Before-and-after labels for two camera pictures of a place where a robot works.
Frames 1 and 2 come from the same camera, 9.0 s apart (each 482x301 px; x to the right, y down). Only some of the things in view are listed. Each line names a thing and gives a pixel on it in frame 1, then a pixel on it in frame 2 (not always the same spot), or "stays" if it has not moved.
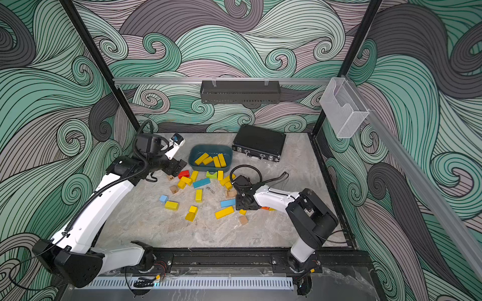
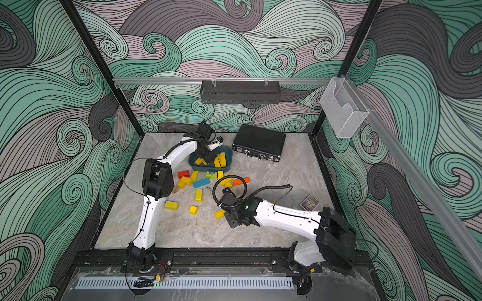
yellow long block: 217,164 stays
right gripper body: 241,204 → 233,220
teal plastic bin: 210,157 stays
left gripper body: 162,163 → 207,154
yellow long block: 221,158 stays
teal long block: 201,182 stays
